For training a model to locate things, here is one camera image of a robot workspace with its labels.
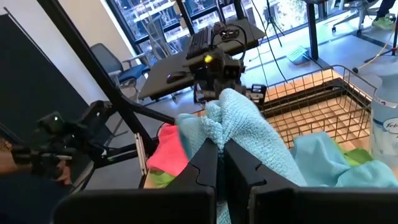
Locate yellow cable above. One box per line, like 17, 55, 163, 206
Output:
352, 27, 398, 75

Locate person's hand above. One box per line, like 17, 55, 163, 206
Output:
54, 164, 72, 187

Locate black aluminium rig frame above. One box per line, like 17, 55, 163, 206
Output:
36, 0, 177, 190

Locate black keyboard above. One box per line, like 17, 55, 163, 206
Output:
185, 26, 216, 60

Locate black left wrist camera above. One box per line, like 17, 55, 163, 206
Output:
222, 58, 244, 81

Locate pale blue air freshener bottle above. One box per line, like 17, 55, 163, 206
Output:
369, 73, 398, 170

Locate black backdrop panel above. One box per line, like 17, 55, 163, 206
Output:
0, 14, 94, 150

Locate black wire basket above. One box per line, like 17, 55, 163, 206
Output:
257, 64, 379, 150

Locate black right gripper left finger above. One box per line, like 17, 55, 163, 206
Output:
52, 138, 219, 224

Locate blue office chair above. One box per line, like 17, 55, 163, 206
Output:
89, 42, 152, 94

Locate black computer mouse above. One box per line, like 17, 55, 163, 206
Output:
165, 70, 190, 85

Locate pale foot pedal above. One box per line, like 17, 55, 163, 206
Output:
285, 45, 312, 66

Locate black tripod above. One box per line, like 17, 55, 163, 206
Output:
260, 0, 285, 39
363, 12, 398, 64

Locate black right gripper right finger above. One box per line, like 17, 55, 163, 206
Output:
223, 139, 398, 224

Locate black standing desk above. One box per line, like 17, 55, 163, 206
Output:
303, 0, 321, 62

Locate office chair white base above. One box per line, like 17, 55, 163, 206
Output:
331, 0, 380, 35

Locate light blue microfiber towel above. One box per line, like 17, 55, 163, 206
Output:
175, 88, 308, 224
291, 131, 398, 189

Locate pink microfiber towel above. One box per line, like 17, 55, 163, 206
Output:
146, 123, 190, 178

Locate person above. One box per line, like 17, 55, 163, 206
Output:
371, 0, 398, 31
0, 136, 75, 224

